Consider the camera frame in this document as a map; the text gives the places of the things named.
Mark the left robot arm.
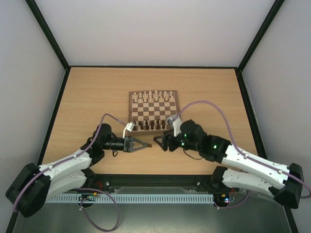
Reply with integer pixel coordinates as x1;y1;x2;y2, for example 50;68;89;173
5;123;150;217

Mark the circuit board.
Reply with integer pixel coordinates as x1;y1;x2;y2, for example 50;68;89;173
77;192;100;201
214;192;237;203

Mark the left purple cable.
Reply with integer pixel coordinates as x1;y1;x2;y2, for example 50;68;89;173
13;113;120;231

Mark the right circuit board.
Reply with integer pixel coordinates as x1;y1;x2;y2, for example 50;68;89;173
214;192;237;203

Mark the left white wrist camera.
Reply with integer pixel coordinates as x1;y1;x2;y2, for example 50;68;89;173
122;122;135;138

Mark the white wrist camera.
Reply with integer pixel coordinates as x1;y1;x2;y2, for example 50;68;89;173
122;122;135;138
167;115;182;137

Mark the left circuit board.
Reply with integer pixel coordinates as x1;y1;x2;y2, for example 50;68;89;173
77;192;100;201

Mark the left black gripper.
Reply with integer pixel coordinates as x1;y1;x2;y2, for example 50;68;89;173
103;136;148;152

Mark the light blue cable duct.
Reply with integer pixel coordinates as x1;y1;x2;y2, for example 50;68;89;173
47;194;214;204

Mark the black enclosure frame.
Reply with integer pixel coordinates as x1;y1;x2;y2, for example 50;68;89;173
0;0;311;233

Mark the purple cable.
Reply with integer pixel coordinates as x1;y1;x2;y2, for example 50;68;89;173
173;100;311;210
13;113;120;231

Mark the wooden chess board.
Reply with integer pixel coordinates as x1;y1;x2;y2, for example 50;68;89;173
129;90;180;135

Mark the black mounting rail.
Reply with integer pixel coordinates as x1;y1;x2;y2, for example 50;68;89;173
24;173;282;192

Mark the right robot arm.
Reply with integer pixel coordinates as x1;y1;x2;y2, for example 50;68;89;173
154;120;303;209

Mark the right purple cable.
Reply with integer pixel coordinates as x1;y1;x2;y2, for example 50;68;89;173
173;100;311;210

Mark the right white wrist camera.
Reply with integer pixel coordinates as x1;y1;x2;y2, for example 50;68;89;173
167;115;182;137

